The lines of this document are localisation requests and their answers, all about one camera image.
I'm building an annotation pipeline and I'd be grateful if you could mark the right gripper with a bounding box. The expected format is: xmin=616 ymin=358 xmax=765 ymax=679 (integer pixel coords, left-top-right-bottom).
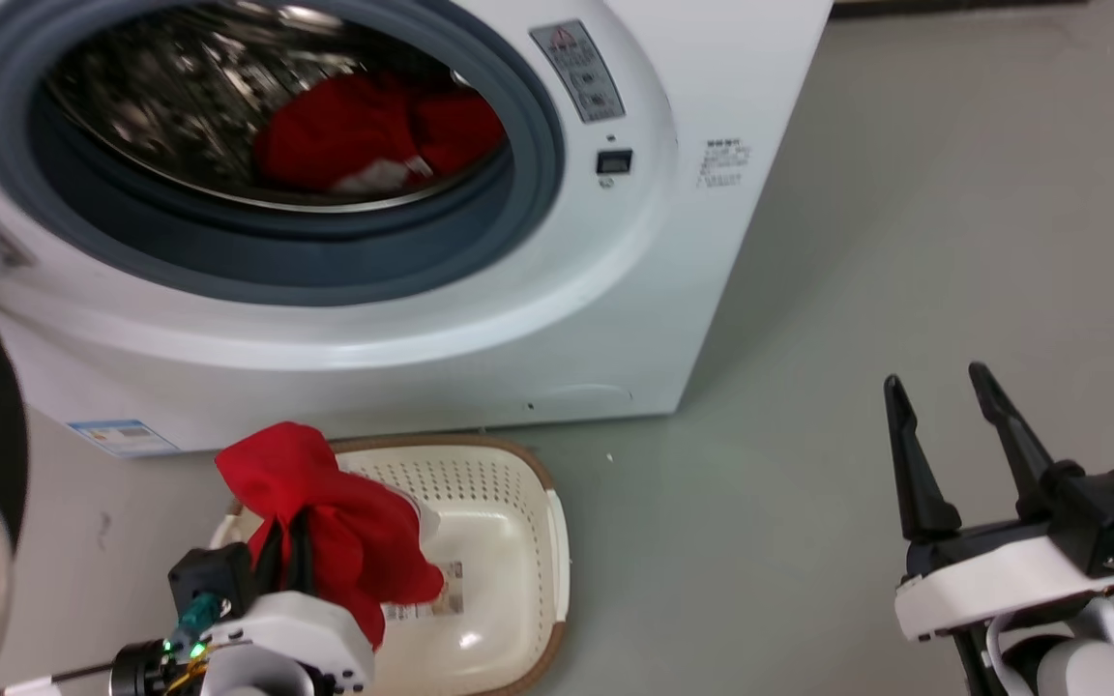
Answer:
xmin=883 ymin=362 xmax=1114 ymax=645

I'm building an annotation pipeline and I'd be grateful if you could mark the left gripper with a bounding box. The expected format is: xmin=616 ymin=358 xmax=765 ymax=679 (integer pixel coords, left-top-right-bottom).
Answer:
xmin=168 ymin=510 xmax=376 ymax=696

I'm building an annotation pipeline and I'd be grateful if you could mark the red cloth garment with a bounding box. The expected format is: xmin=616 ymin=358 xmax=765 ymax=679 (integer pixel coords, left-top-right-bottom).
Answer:
xmin=215 ymin=421 xmax=446 ymax=651

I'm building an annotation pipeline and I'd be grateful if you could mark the cream perforated laundry basket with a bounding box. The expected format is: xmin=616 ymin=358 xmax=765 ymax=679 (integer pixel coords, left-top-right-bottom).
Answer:
xmin=209 ymin=435 xmax=572 ymax=696

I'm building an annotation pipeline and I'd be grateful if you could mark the white front-load washing machine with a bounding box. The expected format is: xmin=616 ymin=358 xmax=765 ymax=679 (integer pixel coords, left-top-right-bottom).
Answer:
xmin=0 ymin=0 xmax=835 ymax=457

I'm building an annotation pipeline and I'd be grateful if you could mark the steel washing machine drum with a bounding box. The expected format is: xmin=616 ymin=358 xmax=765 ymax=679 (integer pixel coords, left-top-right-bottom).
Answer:
xmin=43 ymin=0 xmax=510 ymax=214

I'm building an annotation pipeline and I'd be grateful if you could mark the paper label with barcode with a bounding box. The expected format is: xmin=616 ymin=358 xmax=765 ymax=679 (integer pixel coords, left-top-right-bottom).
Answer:
xmin=381 ymin=561 xmax=465 ymax=624

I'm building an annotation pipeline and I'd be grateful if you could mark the blue energy label sticker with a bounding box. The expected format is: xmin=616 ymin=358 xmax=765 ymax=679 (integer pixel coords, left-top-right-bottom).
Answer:
xmin=67 ymin=419 xmax=181 ymax=458

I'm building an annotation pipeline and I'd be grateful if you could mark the grey rubber door gasket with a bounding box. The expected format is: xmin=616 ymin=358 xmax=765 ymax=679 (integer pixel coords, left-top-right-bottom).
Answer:
xmin=0 ymin=0 xmax=566 ymax=308

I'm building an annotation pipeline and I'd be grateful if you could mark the red garment with white patch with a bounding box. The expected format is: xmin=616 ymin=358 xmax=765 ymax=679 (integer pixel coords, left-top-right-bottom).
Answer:
xmin=252 ymin=70 xmax=508 ymax=196

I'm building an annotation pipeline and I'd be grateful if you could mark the grey warning sticker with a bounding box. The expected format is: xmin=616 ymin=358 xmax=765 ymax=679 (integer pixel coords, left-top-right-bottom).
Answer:
xmin=529 ymin=19 xmax=627 ymax=125

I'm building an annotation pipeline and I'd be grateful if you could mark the teal plug left gripper cable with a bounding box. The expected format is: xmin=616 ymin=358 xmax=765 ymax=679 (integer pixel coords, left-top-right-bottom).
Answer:
xmin=162 ymin=592 xmax=229 ymax=668

